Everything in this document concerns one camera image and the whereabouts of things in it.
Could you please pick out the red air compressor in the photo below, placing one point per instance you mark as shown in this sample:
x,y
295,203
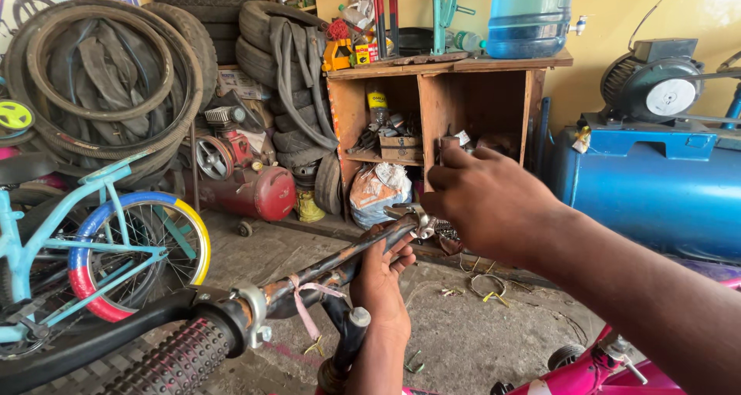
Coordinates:
x,y
254,186

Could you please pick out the large blue air compressor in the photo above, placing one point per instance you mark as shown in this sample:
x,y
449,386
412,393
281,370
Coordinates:
x,y
654,186

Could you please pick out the silver brake lever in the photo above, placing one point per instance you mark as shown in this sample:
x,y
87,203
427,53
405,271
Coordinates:
x,y
417,217

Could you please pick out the red bicycle fork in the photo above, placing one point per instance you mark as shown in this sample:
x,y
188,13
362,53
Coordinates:
x,y
388,13

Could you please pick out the pink ribbon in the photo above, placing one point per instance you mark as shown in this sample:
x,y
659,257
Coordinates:
x,y
304,302

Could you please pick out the white filled sack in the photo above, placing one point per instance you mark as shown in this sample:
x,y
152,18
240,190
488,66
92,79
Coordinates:
x,y
376,195

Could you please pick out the blue water bottle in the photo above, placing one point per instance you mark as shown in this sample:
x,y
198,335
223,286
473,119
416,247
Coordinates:
x,y
530,19

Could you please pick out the light blue children's bicycle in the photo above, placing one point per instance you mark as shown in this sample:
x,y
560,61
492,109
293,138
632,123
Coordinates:
x,y
87,250

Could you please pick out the person's right hand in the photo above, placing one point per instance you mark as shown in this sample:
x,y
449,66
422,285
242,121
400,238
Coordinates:
x,y
498,204

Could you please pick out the person's left fingers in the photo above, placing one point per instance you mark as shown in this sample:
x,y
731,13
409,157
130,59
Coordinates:
x,y
404,260

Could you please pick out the silver brake lever clamp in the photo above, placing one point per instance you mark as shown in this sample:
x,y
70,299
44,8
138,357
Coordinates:
x,y
254,308

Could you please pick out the tyres draped with inner tubes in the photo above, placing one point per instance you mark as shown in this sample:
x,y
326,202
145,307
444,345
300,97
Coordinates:
x,y
289,82

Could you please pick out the black studded rubber grip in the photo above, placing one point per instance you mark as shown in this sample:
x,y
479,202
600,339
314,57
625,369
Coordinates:
x,y
173,360

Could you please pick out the green plastic wheel disc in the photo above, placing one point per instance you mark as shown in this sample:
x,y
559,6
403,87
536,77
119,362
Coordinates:
x,y
14,116

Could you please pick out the person's left hand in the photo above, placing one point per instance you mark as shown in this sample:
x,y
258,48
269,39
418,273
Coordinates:
x,y
376,285

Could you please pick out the black bicycle saddle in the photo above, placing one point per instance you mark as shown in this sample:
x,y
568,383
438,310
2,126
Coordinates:
x,y
23,166

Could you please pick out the pink bicycle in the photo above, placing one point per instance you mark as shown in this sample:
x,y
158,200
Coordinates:
x,y
584,372

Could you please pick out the heap of hung bicycle tyres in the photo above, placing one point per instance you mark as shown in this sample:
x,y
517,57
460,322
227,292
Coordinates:
x,y
104,77

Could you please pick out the black bicycle tyre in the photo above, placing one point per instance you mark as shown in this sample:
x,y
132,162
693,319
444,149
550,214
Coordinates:
x,y
87,340

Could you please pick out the wooden cabinet with tools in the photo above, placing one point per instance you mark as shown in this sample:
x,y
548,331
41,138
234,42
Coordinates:
x,y
463,100

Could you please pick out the stack of thick black tyres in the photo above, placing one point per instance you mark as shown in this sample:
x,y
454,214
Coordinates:
x,y
214,13

